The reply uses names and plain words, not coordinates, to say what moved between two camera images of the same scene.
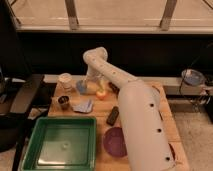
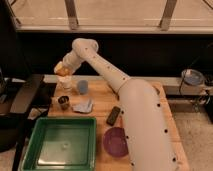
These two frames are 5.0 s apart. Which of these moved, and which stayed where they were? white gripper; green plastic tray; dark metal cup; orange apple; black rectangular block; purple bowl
Moved: orange apple; white gripper
Stayed: dark metal cup; green plastic tray; black rectangular block; purple bowl
